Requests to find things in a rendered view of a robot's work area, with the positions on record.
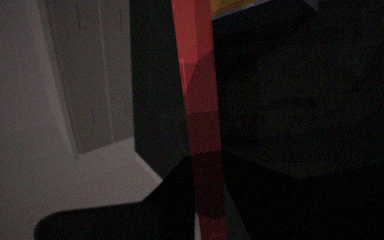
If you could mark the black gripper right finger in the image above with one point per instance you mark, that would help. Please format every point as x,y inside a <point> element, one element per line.
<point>275,206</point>

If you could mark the dark grey open box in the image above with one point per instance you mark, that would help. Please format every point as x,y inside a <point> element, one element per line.
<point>229,16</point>

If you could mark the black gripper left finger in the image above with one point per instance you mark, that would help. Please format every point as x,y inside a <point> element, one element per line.
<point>167,213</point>

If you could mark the red box lid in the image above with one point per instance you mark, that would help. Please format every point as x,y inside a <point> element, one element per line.
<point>195,46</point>

